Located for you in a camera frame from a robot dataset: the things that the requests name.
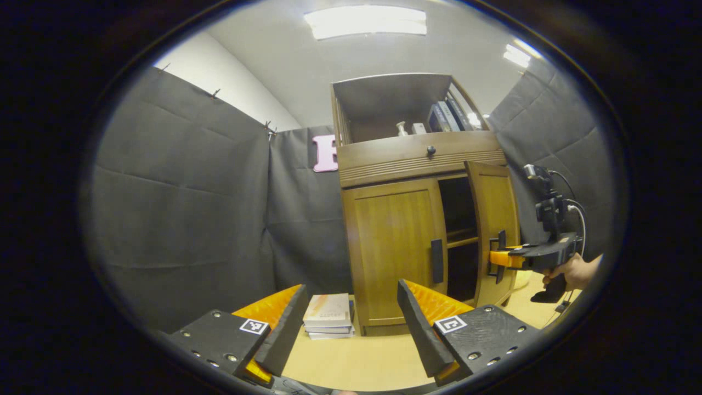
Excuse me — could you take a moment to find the white cover book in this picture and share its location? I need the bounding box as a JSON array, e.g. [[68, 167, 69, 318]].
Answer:
[[303, 294, 352, 329]]

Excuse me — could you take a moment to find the wooden inner shelf board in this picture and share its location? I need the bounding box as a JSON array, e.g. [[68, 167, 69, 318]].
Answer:
[[447, 228, 480, 249]]

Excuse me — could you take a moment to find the wooden double-door shoe cabinet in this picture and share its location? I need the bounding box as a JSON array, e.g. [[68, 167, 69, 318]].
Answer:
[[331, 73, 522, 336]]

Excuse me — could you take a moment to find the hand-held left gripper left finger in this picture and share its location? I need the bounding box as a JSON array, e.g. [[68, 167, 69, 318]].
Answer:
[[167, 284, 309, 387]]

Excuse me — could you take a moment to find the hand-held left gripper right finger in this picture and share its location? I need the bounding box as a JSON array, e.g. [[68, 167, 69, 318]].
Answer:
[[397, 278, 544, 386]]

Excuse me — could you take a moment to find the wooden shoe cabinet door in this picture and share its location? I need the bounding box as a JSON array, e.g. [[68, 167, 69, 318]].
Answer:
[[465, 160, 522, 308], [341, 177, 449, 329]]

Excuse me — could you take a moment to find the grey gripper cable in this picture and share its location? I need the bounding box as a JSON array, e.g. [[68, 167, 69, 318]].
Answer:
[[568, 204, 586, 257]]

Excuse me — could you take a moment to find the large ceiling light panel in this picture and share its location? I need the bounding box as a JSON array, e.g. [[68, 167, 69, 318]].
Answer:
[[303, 5, 428, 41]]

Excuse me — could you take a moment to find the wooden cabinet drawer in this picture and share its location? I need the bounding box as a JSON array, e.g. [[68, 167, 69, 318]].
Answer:
[[336, 131, 506, 168]]

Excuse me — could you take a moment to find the black backdrop cloth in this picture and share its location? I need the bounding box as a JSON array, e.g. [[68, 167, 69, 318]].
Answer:
[[88, 58, 615, 335]]

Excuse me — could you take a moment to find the small ceiling light panel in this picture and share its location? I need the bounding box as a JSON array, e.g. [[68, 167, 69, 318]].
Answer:
[[503, 39, 544, 69]]

